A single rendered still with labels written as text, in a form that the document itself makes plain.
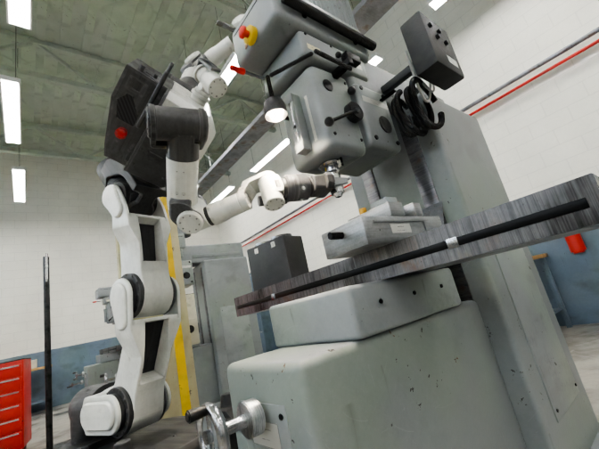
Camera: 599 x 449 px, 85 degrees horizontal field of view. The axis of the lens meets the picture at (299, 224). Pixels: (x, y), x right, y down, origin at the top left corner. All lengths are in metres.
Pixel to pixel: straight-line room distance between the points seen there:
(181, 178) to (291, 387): 0.63
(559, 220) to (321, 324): 0.53
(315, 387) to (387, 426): 0.21
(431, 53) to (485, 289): 0.80
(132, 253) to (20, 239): 8.97
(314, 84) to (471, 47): 4.94
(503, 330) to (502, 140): 4.30
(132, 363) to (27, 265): 8.84
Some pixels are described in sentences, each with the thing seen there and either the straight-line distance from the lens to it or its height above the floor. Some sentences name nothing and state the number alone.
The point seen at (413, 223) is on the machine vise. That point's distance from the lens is 0.94.
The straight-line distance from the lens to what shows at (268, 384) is 0.76.
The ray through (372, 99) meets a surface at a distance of 1.33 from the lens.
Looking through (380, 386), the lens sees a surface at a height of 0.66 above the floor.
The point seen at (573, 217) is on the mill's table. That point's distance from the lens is 0.70.
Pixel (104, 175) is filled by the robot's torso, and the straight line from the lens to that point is 1.39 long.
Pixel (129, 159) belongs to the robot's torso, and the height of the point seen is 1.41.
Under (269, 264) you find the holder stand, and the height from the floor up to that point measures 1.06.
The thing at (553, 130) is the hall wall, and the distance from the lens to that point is 5.25.
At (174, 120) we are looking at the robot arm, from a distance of 0.94.
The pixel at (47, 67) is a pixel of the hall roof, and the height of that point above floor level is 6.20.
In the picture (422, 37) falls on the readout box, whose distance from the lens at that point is 1.31.
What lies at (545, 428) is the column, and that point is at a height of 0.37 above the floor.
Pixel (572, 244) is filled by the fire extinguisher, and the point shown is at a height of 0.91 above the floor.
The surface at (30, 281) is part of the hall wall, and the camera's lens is 9.88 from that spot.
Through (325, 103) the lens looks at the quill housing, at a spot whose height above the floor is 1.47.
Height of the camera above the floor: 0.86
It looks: 14 degrees up
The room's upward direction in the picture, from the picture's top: 13 degrees counter-clockwise
